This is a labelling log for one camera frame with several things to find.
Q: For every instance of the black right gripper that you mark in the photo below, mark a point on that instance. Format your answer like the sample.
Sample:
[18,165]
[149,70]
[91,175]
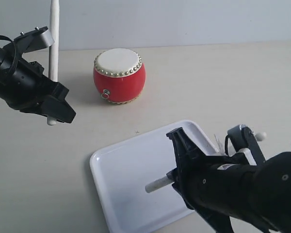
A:
[216,187]

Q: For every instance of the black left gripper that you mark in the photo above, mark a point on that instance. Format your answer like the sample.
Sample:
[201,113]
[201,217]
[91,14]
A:
[29,91]

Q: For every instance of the white wooden drumstick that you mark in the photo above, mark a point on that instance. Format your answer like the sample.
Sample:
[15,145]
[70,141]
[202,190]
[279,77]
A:
[54,48]
[164,181]

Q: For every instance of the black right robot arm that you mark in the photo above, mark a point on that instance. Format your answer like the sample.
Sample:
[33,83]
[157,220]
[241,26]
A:
[270,194]

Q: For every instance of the small red drum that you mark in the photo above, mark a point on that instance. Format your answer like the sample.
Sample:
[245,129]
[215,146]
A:
[119,75]

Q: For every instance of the white plastic tray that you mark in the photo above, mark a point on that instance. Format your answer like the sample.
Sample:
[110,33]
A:
[122,170]

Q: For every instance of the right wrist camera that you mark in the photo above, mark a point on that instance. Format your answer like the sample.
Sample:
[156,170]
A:
[245,141]

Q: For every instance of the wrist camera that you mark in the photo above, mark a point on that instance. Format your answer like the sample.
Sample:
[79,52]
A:
[37,39]
[245,141]

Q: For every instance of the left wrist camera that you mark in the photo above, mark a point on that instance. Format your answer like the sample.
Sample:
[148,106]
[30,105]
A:
[37,39]

